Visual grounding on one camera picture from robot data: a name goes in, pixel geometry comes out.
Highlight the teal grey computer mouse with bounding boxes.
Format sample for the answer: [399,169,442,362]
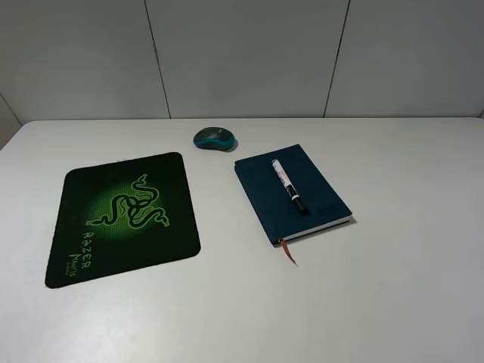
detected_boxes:
[193,127,236,151]

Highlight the dark blue notebook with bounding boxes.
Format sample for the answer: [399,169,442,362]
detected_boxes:
[234,144,352,261]

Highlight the black white marker pen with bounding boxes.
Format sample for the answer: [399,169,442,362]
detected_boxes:
[271,159,309,216]

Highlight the black green Razer mouse pad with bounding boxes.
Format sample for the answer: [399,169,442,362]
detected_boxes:
[45,152,201,289]

